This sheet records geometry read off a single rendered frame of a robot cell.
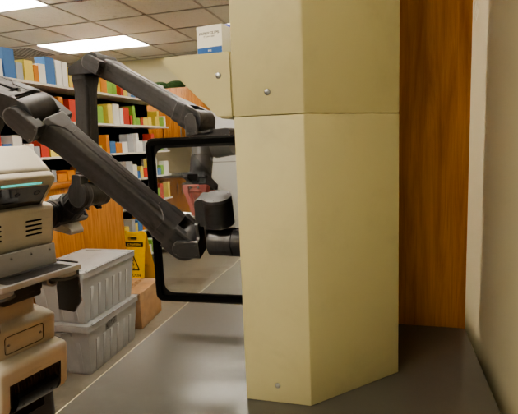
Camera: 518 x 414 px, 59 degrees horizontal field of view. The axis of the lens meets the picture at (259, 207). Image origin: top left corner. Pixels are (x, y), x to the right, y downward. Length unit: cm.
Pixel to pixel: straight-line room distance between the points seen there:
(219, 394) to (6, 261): 76
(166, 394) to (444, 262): 65
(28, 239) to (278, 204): 91
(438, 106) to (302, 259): 50
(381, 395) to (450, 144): 54
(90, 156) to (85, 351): 226
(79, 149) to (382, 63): 56
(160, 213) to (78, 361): 233
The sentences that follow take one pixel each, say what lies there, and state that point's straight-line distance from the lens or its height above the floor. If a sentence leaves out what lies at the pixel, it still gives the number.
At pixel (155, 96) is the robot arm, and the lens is 127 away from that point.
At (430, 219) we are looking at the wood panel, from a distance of 108.
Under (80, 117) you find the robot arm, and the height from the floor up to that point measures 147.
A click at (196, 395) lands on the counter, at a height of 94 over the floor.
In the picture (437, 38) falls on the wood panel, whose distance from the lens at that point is 108.
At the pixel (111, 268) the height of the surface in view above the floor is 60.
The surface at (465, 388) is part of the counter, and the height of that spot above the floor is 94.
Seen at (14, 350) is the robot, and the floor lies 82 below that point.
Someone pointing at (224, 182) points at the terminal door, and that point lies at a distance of 105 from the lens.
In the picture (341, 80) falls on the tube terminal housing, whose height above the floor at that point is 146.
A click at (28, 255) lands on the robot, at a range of 143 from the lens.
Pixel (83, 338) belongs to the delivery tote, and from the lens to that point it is 304.
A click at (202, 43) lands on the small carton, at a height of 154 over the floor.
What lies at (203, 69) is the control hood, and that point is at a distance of 75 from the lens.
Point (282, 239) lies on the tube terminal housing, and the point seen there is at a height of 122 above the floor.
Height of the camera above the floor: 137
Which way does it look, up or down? 8 degrees down
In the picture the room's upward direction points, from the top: 2 degrees counter-clockwise
